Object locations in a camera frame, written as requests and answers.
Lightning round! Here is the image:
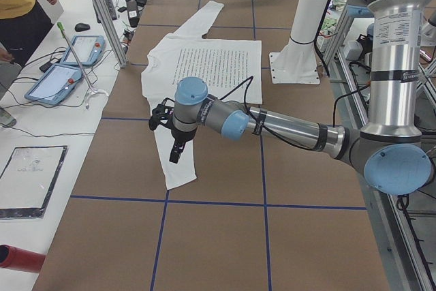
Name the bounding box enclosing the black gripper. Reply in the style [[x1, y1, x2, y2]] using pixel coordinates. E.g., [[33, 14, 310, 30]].
[[169, 125, 196, 164]]

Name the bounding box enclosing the white long-sleeve printed shirt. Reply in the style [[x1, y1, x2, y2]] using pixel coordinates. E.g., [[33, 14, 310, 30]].
[[141, 1, 262, 189]]

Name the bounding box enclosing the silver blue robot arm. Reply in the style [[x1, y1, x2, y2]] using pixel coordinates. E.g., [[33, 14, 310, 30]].
[[167, 0, 435, 196]]

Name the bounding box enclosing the far blue teach pendant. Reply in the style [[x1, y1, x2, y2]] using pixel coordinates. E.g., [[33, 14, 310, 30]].
[[71, 35, 106, 67]]

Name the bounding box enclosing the blue teach pendant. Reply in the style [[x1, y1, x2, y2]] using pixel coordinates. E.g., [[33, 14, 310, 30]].
[[25, 64, 82, 105], [71, 35, 106, 67]]

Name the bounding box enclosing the near blue teach pendant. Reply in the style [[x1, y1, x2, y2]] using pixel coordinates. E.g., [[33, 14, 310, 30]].
[[25, 64, 82, 105]]

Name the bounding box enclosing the black-framed white board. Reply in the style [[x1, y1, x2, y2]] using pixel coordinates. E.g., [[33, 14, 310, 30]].
[[1, 145, 67, 220]]

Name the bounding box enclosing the black computer mouse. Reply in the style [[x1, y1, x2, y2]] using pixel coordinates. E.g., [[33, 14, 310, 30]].
[[74, 22, 90, 32]]

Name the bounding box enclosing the green-tipped metal stick stand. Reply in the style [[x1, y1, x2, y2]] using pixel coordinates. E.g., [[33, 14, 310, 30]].
[[57, 21, 109, 110]]

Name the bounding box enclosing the black keyboard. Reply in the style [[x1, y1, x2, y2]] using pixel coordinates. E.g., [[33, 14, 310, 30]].
[[104, 0, 117, 20]]

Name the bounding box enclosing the person in yellow shirt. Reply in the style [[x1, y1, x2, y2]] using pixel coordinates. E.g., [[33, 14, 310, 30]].
[[0, 0, 58, 127]]

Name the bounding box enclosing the red cylinder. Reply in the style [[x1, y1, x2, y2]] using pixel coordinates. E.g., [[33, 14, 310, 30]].
[[1, 245, 46, 273]]

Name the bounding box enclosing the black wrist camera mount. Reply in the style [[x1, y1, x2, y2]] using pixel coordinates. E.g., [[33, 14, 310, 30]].
[[149, 97, 174, 131]]

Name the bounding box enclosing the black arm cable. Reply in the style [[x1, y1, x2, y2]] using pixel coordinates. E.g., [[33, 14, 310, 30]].
[[217, 75, 321, 151]]

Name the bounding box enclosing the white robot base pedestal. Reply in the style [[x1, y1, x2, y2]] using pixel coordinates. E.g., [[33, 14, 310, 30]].
[[270, 0, 330, 85]]

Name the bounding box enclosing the aluminium frame post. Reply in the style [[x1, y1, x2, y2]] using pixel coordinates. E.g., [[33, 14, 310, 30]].
[[92, 0, 127, 68]]

